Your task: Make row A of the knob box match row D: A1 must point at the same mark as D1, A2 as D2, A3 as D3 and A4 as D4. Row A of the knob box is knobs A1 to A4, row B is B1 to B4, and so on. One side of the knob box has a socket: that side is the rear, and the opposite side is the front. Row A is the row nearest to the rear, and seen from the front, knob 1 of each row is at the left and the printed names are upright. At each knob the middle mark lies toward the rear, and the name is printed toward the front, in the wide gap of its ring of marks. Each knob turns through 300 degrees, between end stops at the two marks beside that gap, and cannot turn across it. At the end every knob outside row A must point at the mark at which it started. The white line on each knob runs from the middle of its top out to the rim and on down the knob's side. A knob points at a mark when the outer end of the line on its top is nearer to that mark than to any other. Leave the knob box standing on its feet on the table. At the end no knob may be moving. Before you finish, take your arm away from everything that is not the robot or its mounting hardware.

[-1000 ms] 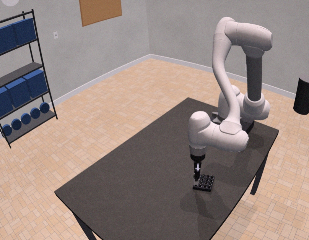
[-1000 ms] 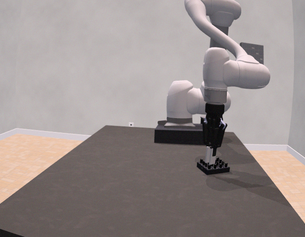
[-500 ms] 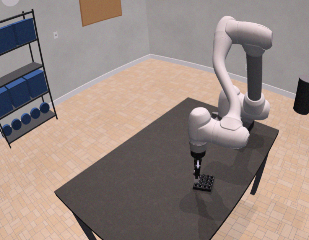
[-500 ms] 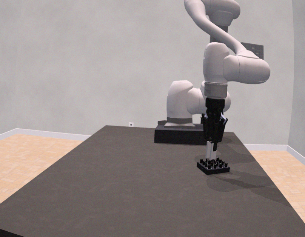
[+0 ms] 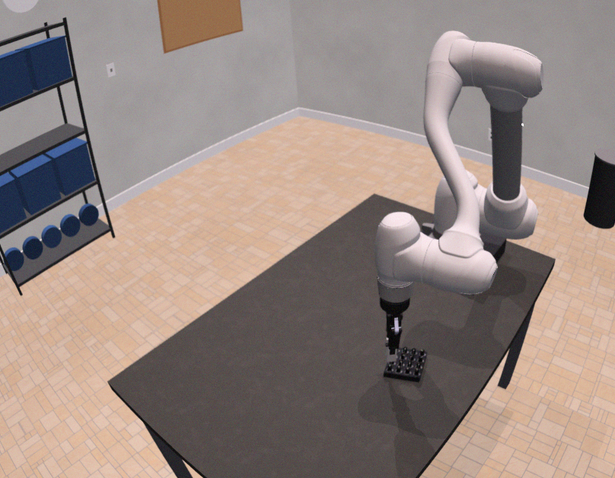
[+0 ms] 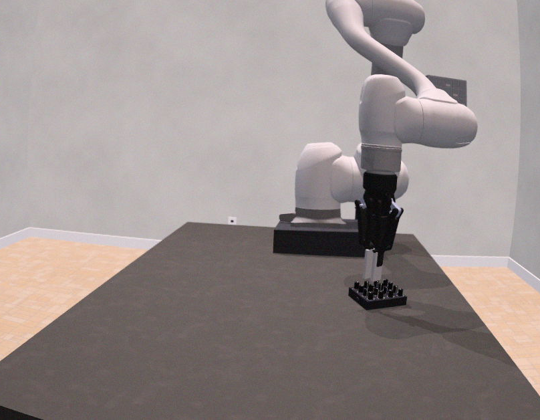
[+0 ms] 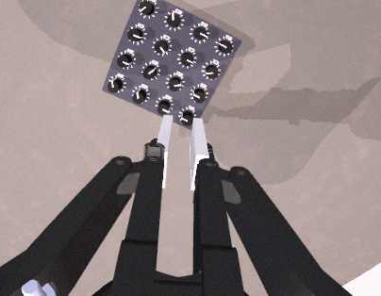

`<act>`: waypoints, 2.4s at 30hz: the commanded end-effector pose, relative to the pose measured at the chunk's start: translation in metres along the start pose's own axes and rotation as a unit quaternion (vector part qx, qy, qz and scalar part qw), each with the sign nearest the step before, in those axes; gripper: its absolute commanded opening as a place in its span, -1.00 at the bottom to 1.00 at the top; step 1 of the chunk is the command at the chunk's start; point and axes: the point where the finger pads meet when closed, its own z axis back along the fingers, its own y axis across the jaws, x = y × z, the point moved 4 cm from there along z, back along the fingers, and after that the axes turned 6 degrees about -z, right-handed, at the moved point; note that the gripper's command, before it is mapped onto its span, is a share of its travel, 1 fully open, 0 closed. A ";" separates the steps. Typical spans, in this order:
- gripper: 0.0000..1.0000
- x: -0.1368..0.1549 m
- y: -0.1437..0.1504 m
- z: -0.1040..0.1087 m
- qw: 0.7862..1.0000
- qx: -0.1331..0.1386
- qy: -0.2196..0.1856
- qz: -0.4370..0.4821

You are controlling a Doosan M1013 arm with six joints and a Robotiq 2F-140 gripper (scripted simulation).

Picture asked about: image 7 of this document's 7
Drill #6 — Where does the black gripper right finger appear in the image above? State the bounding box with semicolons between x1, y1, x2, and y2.
190;118;353;296

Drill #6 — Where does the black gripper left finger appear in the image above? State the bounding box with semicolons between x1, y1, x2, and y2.
0;115;173;296

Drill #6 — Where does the grey knob box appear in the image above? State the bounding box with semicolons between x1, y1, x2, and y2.
102;0;242;130

